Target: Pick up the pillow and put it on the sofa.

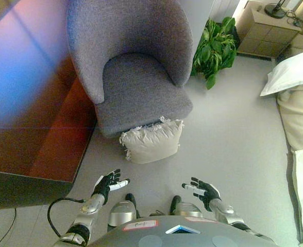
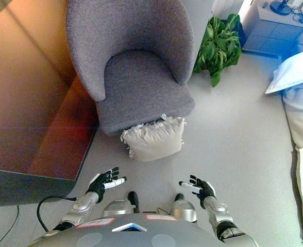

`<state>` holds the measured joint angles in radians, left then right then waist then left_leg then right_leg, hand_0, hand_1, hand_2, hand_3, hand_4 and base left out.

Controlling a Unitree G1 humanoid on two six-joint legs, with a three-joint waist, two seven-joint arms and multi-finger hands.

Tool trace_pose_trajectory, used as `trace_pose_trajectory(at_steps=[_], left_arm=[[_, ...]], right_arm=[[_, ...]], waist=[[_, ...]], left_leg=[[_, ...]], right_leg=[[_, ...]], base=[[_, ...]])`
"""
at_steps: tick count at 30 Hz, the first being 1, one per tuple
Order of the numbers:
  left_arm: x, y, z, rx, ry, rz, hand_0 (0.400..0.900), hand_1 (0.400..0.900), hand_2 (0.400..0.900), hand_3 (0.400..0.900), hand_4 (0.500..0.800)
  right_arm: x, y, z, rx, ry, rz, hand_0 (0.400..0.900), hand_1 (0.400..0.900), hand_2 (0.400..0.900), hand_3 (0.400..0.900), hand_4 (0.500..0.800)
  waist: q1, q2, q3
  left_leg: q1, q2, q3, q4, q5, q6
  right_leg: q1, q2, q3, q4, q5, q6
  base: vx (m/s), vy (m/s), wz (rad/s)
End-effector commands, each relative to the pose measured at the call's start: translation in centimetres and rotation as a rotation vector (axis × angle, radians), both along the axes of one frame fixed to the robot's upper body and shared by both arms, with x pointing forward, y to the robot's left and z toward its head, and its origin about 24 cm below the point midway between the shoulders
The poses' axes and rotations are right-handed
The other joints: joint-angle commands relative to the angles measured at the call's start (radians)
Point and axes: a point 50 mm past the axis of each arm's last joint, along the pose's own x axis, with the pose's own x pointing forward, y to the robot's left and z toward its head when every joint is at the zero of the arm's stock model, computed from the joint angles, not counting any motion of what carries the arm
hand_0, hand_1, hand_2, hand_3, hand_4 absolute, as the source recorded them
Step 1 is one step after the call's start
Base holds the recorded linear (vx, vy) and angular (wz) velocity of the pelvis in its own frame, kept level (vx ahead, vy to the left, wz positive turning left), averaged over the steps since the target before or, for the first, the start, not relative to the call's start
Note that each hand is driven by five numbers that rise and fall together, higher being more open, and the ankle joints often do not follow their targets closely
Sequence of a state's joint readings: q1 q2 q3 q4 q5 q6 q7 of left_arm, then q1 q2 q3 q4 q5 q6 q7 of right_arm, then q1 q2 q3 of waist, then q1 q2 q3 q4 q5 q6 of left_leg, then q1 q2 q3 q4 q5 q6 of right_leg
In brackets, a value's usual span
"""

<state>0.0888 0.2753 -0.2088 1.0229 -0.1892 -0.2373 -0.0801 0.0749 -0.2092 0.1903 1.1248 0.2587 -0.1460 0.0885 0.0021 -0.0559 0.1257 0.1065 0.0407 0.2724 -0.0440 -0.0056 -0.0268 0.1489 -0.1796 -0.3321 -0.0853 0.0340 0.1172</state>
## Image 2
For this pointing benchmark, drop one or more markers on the grey fabric armchair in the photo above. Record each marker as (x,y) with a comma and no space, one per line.
(138,59)

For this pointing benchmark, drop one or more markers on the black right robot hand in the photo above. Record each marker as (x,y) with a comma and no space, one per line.
(205,189)

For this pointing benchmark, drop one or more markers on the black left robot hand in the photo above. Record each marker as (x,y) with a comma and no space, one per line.
(99,184)

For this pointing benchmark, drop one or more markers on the grey robot torso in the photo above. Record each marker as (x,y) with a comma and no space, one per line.
(133,231)

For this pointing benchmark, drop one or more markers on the green potted plant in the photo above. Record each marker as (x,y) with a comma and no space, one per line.
(218,43)

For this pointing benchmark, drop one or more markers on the white nightstand cabinet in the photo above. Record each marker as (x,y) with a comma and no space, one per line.
(272,28)

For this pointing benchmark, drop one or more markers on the white fringed pillow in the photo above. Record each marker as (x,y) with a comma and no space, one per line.
(154,140)

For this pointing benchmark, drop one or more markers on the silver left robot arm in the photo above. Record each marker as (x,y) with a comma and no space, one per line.
(76,208)

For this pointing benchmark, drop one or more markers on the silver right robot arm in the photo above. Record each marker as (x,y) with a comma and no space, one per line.
(222,218)

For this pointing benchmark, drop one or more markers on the brown wooden table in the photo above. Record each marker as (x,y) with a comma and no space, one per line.
(27,103)

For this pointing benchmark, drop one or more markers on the white bed pillow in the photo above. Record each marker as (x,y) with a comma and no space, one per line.
(295,72)

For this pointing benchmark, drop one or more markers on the blue lamp base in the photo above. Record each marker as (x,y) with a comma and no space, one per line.
(280,6)

